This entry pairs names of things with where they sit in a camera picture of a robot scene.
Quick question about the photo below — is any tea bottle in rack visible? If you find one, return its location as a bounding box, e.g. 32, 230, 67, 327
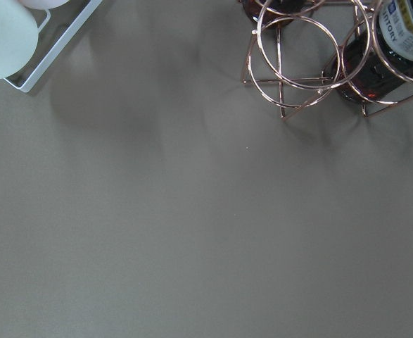
338, 1, 413, 104

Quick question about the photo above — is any pale green cup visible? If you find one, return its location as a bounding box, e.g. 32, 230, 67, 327
0, 1, 38, 79

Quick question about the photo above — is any white wire rack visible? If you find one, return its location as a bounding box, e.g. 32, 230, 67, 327
4, 0, 102, 93

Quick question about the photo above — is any copper wire bottle rack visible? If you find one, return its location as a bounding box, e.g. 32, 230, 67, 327
241, 1, 413, 119

